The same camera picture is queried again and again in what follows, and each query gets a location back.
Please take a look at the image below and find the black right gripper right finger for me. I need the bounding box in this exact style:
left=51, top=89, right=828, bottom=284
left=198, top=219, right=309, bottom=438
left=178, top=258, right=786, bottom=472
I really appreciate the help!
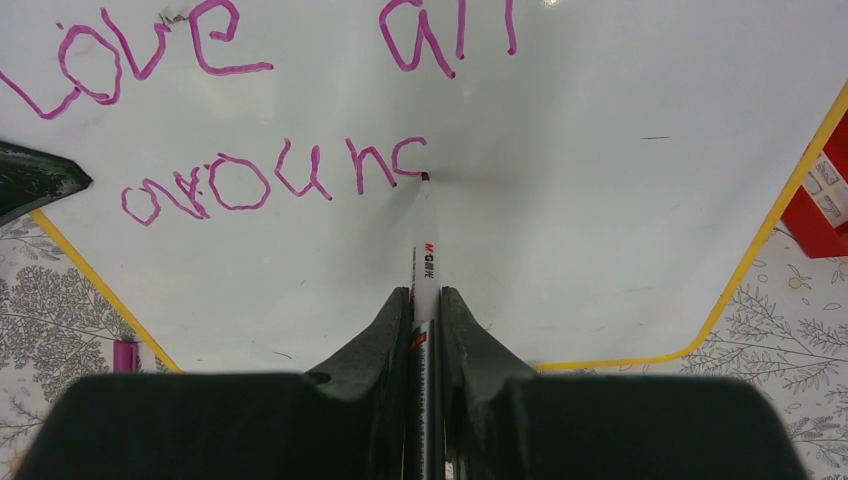
left=439, top=286, right=810, bottom=480

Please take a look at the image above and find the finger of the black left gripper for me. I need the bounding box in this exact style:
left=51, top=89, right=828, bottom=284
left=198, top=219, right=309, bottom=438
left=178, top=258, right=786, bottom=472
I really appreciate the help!
left=1, top=141, right=93, bottom=226

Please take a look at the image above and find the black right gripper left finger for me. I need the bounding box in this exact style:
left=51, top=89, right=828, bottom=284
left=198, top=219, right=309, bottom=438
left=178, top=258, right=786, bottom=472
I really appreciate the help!
left=16, top=286, right=413, bottom=480

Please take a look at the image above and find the red tip white marker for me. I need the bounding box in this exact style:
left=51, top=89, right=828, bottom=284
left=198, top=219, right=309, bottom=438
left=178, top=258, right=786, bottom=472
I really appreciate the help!
left=403, top=172, right=445, bottom=479

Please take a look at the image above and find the magenta cap marker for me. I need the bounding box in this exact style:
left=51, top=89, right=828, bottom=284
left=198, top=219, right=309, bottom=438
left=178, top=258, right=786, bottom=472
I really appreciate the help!
left=112, top=340, right=140, bottom=373

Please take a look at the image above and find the yellow framed whiteboard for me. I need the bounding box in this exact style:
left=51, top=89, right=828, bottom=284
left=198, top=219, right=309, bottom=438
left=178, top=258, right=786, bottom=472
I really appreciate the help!
left=1, top=1, right=847, bottom=371

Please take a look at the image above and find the floral table mat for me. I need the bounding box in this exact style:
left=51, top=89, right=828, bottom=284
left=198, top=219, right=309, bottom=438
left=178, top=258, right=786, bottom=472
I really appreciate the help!
left=1, top=216, right=847, bottom=479

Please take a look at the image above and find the red plastic tray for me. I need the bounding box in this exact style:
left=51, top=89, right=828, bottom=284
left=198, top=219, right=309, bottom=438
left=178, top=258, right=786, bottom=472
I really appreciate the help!
left=782, top=119, right=847, bottom=258

